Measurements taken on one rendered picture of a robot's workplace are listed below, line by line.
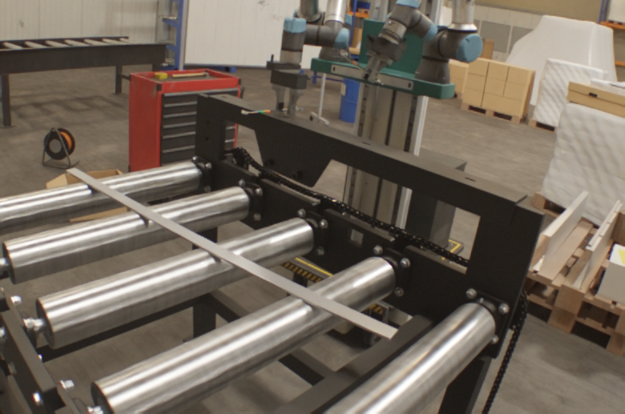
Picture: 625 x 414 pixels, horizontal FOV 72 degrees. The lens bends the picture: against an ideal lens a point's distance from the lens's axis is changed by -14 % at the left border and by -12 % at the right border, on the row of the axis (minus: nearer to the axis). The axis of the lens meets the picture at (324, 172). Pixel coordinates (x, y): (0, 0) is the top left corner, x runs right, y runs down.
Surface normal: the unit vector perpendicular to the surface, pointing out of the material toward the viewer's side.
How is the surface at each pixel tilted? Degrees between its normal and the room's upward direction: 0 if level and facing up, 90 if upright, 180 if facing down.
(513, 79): 90
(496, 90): 90
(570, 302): 90
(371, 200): 90
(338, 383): 0
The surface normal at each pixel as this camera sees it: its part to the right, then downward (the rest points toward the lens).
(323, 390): 0.12, -0.94
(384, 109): -0.59, 0.19
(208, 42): 0.40, 0.34
